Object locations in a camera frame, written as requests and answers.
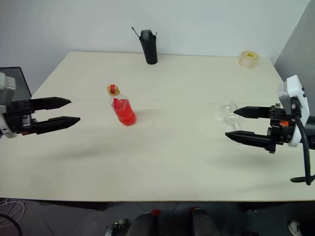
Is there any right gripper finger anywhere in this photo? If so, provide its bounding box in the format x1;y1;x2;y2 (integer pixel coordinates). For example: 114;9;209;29
225;130;271;151
233;106;272;119

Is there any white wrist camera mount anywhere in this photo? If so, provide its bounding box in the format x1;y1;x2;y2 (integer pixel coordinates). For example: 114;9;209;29
0;72;18;139
277;75;310;148

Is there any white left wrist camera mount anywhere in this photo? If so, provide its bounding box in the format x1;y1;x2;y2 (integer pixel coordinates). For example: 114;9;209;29
0;72;18;139

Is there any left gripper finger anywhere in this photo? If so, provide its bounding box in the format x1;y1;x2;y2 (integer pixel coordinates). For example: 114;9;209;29
29;97;72;112
35;116;81;136

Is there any clear tape roll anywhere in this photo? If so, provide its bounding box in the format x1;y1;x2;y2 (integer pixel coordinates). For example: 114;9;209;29
238;50;260;69

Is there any white shoe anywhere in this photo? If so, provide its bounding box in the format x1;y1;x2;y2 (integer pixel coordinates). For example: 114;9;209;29
287;220;304;236

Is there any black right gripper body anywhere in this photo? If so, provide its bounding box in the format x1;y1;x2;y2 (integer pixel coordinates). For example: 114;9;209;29
266;103;296;155

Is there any grey rounded tool head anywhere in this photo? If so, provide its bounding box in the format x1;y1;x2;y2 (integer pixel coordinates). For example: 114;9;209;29
140;29;153;41

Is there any white floor cable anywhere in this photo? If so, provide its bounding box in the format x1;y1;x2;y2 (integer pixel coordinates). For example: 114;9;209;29
0;198;26;227

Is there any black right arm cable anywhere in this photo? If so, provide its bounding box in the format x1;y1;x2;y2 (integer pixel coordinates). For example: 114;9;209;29
290;97;315;186

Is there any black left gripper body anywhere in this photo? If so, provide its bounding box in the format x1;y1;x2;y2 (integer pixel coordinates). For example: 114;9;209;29
5;99;38;136

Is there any bottle with red liquid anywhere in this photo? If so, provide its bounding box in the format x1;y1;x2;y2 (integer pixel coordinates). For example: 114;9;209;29
106;83;137;127

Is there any thin black stick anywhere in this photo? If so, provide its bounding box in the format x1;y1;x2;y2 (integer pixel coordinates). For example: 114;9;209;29
131;26;142;40

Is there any black floor cable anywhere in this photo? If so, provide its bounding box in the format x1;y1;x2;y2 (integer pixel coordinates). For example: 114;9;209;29
0;213;23;236

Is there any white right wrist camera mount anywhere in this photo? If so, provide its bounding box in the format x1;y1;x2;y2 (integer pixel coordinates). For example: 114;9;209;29
277;75;310;148

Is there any dark rounded shape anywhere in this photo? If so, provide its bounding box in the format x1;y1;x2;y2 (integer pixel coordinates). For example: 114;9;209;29
126;208;162;236

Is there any black tall tumbler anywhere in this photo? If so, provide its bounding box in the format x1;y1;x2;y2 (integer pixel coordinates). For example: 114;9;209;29
139;34;158;65

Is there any dark flat screen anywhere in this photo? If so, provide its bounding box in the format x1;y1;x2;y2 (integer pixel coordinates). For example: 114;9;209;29
0;66;33;102

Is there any clear plastic cup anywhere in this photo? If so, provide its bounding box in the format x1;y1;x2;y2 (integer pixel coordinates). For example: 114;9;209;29
218;97;243;146

